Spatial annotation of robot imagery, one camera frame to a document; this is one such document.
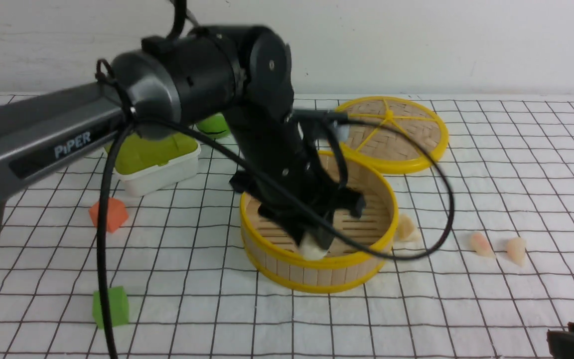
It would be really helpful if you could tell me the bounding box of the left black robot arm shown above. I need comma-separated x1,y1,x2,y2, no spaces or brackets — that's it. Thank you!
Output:
0,25,365,251

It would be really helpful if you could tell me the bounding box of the white grid tablecloth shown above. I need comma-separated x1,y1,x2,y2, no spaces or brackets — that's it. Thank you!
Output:
0,95,574,359

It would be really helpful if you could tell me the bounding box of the orange foam cube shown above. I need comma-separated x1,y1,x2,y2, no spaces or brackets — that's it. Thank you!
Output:
88,197,129,233

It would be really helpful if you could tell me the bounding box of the bamboo steamer tray yellow rim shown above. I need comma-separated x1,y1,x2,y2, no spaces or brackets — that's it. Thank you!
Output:
240,155,399,294

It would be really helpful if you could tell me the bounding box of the green lid white box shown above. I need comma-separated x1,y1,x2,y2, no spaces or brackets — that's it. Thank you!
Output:
114,133,201,197

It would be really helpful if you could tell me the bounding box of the green foam cube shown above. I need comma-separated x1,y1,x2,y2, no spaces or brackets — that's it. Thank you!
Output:
93,286,130,330

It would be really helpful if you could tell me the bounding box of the pale pink dumpling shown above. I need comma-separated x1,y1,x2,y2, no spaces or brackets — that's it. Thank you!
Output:
506,237,526,267

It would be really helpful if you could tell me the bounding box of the white plain dumpling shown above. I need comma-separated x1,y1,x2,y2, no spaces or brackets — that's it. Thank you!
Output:
396,213,422,242

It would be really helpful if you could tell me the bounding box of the woven steamer lid yellow rim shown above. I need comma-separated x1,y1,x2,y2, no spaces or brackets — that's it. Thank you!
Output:
335,96,449,174

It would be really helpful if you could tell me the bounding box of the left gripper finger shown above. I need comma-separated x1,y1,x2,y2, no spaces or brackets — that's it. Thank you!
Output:
314,223,336,251
280,217,312,247

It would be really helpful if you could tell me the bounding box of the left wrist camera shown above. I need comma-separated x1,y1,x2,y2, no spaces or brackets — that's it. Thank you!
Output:
291,109,349,143

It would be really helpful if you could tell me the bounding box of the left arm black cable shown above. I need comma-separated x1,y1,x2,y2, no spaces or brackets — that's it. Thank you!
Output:
95,59,455,359

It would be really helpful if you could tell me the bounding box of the green toy ball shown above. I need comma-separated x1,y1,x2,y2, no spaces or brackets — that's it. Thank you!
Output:
196,113,230,139

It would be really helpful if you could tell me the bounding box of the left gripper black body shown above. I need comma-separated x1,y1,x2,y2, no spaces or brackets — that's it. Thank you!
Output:
230,150,365,235

